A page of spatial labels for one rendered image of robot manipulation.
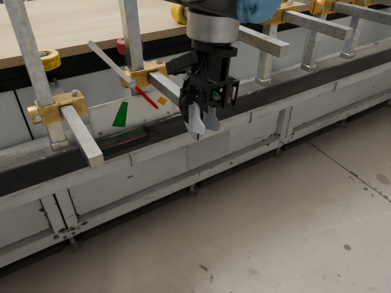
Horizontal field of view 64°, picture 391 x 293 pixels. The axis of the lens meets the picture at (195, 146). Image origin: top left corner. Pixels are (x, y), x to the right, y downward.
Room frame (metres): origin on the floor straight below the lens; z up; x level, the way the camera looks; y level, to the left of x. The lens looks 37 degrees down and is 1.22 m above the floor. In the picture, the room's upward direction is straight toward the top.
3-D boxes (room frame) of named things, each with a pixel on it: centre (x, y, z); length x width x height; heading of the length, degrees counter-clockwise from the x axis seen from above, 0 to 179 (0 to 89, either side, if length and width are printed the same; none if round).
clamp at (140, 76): (0.85, 0.15, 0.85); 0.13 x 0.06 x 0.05; 122
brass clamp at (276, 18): (1.11, -0.27, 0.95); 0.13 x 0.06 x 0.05; 122
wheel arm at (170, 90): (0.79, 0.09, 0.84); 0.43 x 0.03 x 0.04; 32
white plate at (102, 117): (0.80, 0.18, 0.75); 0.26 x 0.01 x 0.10; 122
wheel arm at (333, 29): (1.11, -0.30, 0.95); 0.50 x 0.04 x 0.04; 32
